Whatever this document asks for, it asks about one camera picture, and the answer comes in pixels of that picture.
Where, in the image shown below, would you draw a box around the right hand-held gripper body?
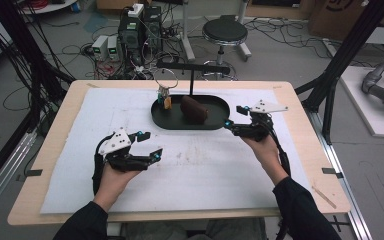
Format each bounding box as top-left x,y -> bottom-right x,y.
234,99 -> 290,143

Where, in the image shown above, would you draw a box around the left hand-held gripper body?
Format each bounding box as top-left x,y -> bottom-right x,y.
96,127 -> 151,174

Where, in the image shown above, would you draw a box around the black tray stand with bar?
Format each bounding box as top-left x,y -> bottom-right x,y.
150,59 -> 231,131

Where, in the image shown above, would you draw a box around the brown zip pouch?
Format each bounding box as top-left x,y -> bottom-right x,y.
179,95 -> 210,125

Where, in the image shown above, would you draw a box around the key ring with coloured tags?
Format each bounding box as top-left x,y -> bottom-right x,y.
154,67 -> 180,111

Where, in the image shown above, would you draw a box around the person's right hand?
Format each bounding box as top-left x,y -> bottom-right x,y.
241,134 -> 290,186

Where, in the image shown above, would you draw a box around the person's left hand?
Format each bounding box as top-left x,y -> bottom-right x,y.
92,164 -> 145,213

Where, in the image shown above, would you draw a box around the white table mat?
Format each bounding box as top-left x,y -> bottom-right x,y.
39,87 -> 311,215

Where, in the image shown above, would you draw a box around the light wooden table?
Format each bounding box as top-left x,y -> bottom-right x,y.
7,79 -> 352,227

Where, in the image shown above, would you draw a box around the black round stool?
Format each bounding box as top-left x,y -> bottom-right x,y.
201,17 -> 250,81

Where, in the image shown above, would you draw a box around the black tape strip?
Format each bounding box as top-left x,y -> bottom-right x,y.
321,167 -> 345,180
24,168 -> 44,178

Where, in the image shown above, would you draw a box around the grey bench power supply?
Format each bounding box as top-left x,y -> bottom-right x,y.
107,35 -> 121,62
91,34 -> 110,62

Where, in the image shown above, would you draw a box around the thin wooden stick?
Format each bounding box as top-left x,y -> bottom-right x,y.
311,185 -> 338,210

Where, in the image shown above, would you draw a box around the black computer tower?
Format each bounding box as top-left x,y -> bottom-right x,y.
143,5 -> 164,54
117,13 -> 148,66

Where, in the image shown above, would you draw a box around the person's legs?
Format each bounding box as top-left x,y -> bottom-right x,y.
119,216 -> 270,240

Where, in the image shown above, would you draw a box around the white platform board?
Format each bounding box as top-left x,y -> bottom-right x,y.
339,65 -> 384,140

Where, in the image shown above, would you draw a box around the white power adapter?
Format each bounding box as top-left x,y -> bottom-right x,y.
127,3 -> 145,19

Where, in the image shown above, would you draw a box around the large cardboard box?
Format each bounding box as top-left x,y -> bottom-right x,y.
307,0 -> 384,42

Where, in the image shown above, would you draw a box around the white round table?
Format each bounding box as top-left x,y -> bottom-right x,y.
19,0 -> 80,15

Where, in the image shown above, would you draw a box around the left hand-held gripper cable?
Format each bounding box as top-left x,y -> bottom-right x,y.
91,134 -> 114,196

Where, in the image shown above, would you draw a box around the hand-held gripper cable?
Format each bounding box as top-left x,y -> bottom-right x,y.
262,117 -> 292,178
91,134 -> 114,196

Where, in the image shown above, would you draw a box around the right hand-held gripper cable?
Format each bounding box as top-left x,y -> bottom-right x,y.
262,117 -> 292,178

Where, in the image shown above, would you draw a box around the aluminium rail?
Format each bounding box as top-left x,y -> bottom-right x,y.
307,109 -> 374,240
0,130 -> 38,224

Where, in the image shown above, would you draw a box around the black frame post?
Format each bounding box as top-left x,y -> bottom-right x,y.
294,0 -> 384,145

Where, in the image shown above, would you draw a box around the black cable bundle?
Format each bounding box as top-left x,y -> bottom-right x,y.
0,0 -> 76,141

